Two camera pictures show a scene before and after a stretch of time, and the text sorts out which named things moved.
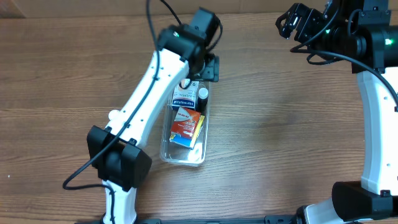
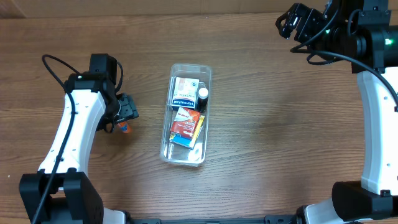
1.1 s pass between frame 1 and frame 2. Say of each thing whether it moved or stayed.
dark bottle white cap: stayed
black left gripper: moved
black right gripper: stayed
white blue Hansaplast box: stayed
